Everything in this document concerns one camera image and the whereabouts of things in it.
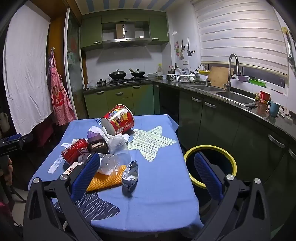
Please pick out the silver snack wrapper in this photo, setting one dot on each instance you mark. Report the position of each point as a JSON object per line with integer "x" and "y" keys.
{"x": 130, "y": 176}

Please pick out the red checked apron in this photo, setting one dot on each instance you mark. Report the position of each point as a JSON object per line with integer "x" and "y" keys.
{"x": 60, "y": 97}

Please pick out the colourful hanging wall ornament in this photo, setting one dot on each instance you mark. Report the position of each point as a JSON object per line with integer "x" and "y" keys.
{"x": 177, "y": 49}

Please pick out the black gas stove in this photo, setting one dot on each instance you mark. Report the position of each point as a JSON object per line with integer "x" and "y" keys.
{"x": 129, "y": 81}

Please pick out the wooden cutting board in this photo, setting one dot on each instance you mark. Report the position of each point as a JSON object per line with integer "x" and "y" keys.
{"x": 219, "y": 76}

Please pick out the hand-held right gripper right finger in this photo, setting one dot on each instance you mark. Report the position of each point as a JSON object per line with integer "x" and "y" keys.
{"x": 208, "y": 176}

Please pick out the green plastic tray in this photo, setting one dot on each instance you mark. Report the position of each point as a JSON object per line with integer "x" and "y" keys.
{"x": 256, "y": 82}

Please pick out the orange sponge cloth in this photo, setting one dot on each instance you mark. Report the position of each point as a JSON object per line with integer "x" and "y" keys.
{"x": 104, "y": 182}

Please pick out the white dish rack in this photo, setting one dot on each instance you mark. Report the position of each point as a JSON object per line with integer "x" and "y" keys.
{"x": 180, "y": 77}

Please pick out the green upper cabinets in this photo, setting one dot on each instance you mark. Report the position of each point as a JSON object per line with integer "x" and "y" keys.
{"x": 91, "y": 30}

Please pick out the red paper cup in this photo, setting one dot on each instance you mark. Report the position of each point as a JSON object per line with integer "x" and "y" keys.
{"x": 264, "y": 96}

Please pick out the steel double sink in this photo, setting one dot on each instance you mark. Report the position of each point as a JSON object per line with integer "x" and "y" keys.
{"x": 233, "y": 97}

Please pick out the hanging kitchen brush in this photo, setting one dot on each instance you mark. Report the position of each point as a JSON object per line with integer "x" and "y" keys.
{"x": 182, "y": 54}

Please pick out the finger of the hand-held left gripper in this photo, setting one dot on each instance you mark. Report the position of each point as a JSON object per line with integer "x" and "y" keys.
{"x": 16, "y": 139}

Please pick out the green base cabinet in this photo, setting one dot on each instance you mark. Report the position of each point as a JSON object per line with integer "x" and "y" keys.
{"x": 120, "y": 99}

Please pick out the frosted glass sliding door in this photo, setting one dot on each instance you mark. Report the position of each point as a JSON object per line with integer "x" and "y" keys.
{"x": 74, "y": 58}

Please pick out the black hanging spatula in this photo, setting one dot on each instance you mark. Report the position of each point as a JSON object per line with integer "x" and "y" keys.
{"x": 189, "y": 52}

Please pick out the dark green sink cabinet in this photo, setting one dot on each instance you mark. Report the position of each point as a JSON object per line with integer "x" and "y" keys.
{"x": 219, "y": 125}

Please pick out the white hanging sheet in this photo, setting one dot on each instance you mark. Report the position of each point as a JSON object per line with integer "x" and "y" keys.
{"x": 25, "y": 69}

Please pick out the black stone countertop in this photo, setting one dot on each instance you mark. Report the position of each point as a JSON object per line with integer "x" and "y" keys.
{"x": 261, "y": 111}

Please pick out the purple sponge holder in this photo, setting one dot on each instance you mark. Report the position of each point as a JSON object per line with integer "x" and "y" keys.
{"x": 240, "y": 78}

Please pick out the person's left hand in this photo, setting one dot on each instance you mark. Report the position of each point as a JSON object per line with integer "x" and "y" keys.
{"x": 9, "y": 170}

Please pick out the small steel faucet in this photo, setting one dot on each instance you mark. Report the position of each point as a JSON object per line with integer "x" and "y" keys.
{"x": 206, "y": 78}

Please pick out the black wok with lid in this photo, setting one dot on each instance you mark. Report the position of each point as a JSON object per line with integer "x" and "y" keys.
{"x": 117, "y": 74}
{"x": 137, "y": 73}

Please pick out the yellow oil bottle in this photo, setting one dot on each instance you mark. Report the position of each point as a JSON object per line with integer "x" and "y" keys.
{"x": 159, "y": 70}

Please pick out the yellow drain basket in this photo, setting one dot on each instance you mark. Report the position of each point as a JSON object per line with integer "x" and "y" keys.
{"x": 204, "y": 72}

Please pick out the dark red cloth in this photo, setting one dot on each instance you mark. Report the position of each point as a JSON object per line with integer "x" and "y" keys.
{"x": 45, "y": 132}

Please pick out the steel range hood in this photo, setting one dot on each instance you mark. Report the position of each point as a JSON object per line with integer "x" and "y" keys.
{"x": 126, "y": 41}

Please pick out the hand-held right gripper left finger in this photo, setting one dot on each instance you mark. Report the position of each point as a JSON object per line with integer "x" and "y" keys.
{"x": 85, "y": 171}

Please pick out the dark sauce bottles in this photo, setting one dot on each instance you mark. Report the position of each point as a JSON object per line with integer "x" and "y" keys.
{"x": 173, "y": 69}

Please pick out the brown striped box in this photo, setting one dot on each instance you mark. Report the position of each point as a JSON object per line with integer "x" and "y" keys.
{"x": 98, "y": 146}

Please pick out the red instant noodle cup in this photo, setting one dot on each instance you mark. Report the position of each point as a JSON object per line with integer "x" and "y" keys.
{"x": 118, "y": 120}

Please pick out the white window blind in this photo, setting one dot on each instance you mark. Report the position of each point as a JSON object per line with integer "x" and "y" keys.
{"x": 238, "y": 34}

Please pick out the white tissue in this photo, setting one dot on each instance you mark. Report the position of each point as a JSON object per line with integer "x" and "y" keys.
{"x": 98, "y": 131}

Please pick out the tall steel faucet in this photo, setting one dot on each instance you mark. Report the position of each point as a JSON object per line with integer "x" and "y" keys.
{"x": 230, "y": 74}

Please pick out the clear plastic bottle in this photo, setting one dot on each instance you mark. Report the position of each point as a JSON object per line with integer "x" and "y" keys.
{"x": 113, "y": 163}

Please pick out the blue star print tablecloth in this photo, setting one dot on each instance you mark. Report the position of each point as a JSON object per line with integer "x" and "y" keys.
{"x": 161, "y": 185}

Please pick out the clear plastic cup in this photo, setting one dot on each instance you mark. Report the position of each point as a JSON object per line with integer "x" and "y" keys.
{"x": 118, "y": 146}

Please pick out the small steel pot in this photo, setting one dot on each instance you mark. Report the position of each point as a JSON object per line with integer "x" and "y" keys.
{"x": 101, "y": 83}

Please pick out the yellow rimmed trash bin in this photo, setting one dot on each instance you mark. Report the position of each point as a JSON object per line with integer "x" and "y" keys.
{"x": 224, "y": 162}

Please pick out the red soda can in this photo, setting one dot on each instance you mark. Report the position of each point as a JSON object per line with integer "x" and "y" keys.
{"x": 74, "y": 151}

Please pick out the blue mug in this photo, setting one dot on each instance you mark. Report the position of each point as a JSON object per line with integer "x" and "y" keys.
{"x": 274, "y": 109}

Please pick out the purple box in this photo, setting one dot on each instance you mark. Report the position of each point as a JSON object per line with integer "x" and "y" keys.
{"x": 92, "y": 135}

